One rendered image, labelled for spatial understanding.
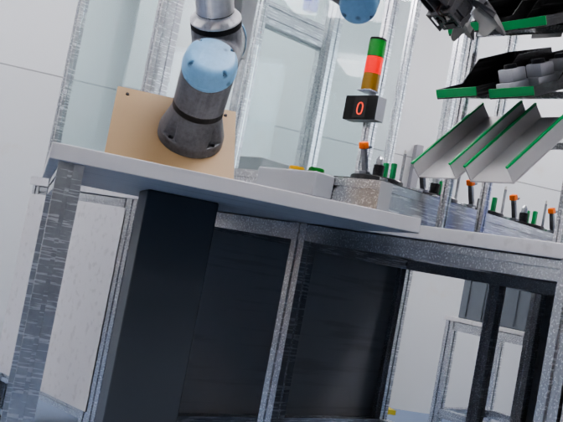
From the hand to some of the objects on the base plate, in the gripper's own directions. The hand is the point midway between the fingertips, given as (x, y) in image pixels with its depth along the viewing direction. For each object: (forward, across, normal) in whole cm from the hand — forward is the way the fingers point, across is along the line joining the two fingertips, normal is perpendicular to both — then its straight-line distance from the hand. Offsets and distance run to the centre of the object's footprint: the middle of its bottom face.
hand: (488, 32), depth 198 cm
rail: (+11, -67, -44) cm, 81 cm away
